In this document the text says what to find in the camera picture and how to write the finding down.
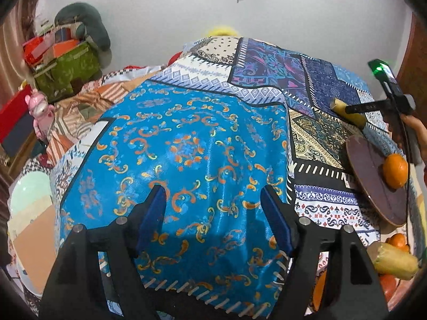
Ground yellow plush toy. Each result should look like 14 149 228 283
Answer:
203 26 240 38

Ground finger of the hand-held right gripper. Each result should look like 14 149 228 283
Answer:
345 103 389 114

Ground yellow banana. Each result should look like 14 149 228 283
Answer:
330 98 368 130

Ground grey neck pillow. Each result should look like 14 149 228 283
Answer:
54 2 111 51

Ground yellow-green corn toy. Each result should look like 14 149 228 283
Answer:
366 241 420 281

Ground person's right hand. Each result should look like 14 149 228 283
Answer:
400 114 427 161

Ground brown round plate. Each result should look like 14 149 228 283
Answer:
345 135 409 228

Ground pink curtain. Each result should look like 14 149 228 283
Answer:
0 0 45 85

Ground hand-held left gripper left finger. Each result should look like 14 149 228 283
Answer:
38 185 167 320

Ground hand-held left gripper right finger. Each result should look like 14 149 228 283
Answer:
261 185 389 320

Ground red tomato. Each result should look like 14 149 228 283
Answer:
379 274 398 303

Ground orange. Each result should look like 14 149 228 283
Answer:
386 233 411 253
313 269 328 311
382 153 409 190

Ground red box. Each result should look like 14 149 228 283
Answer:
0 86 34 145

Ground pink plush toy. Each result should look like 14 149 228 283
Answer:
25 89 56 139

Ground patchwork printed blanket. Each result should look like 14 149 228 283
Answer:
7 35 414 320

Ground wooden door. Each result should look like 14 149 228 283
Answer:
396 13 427 115

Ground green storage box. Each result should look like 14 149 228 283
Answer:
33 39 101 103

